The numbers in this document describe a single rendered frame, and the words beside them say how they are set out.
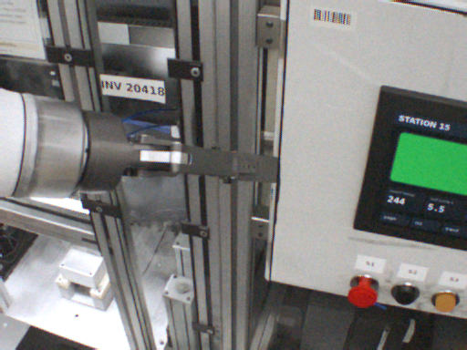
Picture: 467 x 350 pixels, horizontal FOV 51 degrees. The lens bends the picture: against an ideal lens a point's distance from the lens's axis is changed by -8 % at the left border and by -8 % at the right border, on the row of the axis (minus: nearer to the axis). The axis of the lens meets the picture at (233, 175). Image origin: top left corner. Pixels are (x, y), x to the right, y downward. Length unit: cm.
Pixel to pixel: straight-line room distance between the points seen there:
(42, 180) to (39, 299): 97
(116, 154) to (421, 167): 32
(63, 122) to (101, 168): 5
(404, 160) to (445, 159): 5
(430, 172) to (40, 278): 109
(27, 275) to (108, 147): 103
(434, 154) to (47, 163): 39
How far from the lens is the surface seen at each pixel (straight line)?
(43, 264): 146
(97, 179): 45
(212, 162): 49
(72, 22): 66
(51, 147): 42
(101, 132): 45
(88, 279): 125
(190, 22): 58
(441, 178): 59
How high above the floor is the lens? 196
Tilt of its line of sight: 40 degrees down
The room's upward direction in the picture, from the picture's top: straight up
